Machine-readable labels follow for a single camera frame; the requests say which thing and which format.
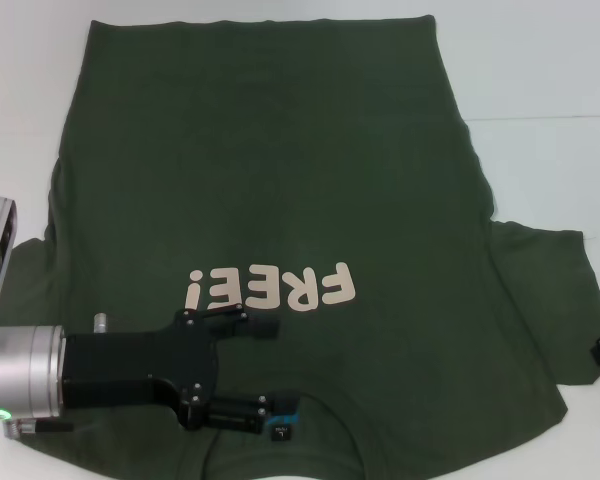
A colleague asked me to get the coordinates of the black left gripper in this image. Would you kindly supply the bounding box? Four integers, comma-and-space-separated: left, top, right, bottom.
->
62, 302, 302, 435

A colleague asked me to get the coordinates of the dark green FREE t-shirt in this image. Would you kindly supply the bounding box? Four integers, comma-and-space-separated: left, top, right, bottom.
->
0, 14, 600, 480

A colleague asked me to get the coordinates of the straight black silver cable plug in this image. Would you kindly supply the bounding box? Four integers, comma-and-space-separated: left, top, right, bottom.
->
2, 419, 74, 435

